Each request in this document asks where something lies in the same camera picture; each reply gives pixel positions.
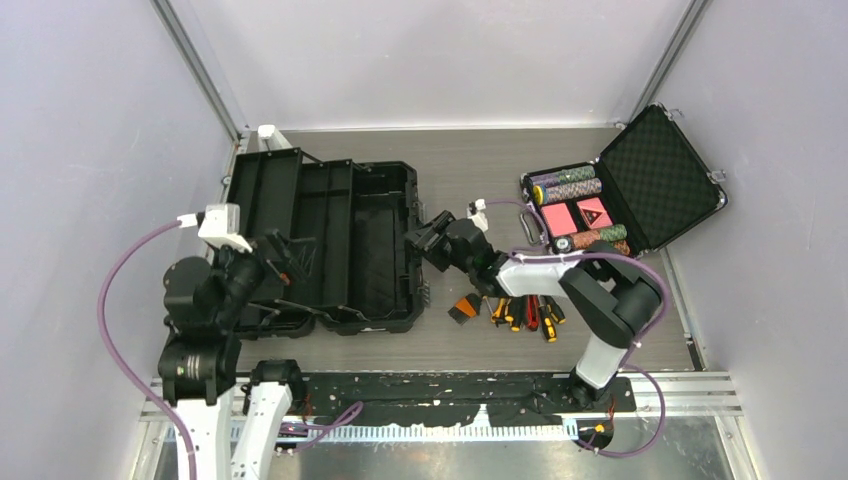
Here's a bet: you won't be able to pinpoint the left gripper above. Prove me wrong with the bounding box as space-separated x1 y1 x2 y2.
213 224 317 323

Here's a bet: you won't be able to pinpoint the black plastic toolbox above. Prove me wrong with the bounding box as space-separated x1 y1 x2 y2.
226 148 429 340

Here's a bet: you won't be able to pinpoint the orange black bit holder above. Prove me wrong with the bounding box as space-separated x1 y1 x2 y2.
448 293 482 325

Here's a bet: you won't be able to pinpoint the red black pliers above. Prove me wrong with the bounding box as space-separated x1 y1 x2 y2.
525 295 539 331

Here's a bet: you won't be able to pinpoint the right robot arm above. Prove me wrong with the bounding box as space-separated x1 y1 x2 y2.
405 211 670 411

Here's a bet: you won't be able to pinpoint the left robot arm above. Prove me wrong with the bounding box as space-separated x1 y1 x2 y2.
158 230 309 479

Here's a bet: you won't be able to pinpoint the yellow black screwdriver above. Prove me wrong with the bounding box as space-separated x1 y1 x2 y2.
490 297 523 331
538 296 565 343

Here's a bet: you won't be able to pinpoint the white metronome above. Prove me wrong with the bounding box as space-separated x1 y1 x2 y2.
257 124 293 151

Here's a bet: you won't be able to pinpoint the pink card deck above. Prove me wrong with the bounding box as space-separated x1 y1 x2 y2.
541 203 578 237

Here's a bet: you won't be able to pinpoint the poker chip row top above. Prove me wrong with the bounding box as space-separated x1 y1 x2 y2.
530 165 596 188

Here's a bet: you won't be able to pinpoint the yellow black screwdriver right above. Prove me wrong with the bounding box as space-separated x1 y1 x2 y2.
538 296 565 343

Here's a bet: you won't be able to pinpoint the red card deck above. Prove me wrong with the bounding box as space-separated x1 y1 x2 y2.
576 196 614 229

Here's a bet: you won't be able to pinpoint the poker chip row green red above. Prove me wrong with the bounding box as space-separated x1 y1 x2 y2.
553 224 628 252

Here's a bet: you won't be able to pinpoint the poker chip row orange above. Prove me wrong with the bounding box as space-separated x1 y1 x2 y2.
611 240 631 256

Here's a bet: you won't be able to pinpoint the black aluminium poker chip case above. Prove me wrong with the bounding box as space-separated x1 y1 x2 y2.
519 103 728 257

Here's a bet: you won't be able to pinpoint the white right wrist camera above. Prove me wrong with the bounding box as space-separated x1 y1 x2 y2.
466 198 489 232

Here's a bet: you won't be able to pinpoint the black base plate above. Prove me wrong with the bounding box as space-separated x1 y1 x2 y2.
292 372 636 427

